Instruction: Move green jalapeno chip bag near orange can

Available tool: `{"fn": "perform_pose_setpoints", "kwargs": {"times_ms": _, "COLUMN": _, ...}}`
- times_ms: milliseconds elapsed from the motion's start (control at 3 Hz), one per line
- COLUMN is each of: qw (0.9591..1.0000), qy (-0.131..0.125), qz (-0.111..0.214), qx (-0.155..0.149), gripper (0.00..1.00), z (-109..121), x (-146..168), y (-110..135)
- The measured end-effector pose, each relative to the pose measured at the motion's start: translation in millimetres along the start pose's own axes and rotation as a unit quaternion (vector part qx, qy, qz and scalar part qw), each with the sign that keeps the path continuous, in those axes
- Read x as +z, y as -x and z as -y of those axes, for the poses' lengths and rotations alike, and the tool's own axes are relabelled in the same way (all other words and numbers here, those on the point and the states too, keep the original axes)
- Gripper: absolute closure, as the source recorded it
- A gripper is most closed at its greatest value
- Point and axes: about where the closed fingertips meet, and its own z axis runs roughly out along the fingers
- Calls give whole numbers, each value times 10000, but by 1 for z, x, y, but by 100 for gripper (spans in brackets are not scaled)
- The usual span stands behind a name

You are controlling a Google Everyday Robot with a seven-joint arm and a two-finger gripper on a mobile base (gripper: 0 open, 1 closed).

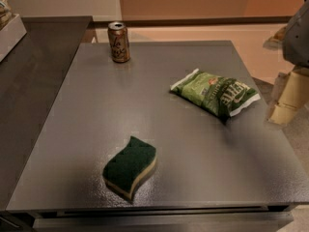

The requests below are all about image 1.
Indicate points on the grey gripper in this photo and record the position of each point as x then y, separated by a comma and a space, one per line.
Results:
298, 38

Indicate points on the green jalapeno chip bag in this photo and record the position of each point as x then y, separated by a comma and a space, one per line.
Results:
223, 97

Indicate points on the orange soda can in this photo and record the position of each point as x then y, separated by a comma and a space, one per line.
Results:
118, 40

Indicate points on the green yellow sponge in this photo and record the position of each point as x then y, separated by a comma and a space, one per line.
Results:
129, 167

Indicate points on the dark side counter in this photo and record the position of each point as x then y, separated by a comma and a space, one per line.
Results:
30, 78

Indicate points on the white box with items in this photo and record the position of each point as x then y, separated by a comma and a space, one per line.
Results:
12, 29

